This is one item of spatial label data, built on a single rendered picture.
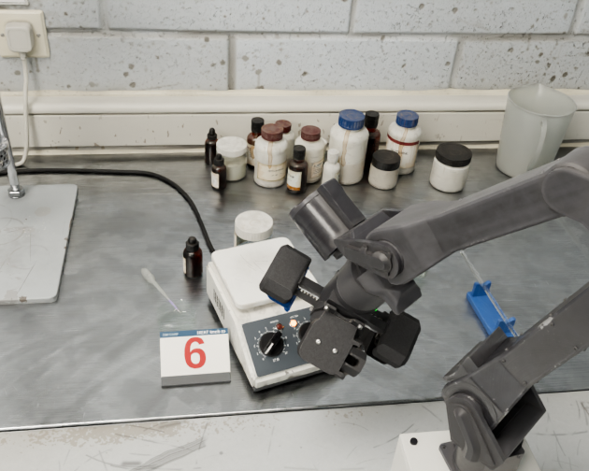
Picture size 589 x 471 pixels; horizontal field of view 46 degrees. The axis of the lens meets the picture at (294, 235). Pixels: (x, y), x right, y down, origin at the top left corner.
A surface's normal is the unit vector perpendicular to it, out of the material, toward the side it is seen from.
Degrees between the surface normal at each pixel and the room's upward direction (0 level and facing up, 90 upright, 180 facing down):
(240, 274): 0
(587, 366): 0
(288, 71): 90
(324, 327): 47
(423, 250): 69
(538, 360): 90
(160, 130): 90
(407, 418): 0
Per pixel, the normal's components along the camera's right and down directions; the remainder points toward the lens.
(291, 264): 0.25, -0.40
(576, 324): -0.69, 0.41
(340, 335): 0.07, -0.09
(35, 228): 0.07, -0.79
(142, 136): 0.14, 0.61
